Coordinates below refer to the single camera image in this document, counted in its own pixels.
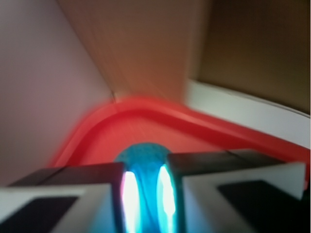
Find light wooden board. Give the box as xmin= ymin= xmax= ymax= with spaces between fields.
xmin=58 ymin=0 xmax=212 ymax=103

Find orange plastic tray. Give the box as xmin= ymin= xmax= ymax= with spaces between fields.
xmin=49 ymin=97 xmax=310 ymax=167

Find brown cardboard panel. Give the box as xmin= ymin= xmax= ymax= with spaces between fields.
xmin=197 ymin=0 xmax=311 ymax=114

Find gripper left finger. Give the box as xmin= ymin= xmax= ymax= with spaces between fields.
xmin=0 ymin=163 xmax=125 ymax=233

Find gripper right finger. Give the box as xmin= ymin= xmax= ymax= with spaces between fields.
xmin=167 ymin=150 xmax=307 ymax=233

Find blue textured ball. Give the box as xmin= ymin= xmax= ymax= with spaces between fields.
xmin=115 ymin=143 xmax=176 ymax=233

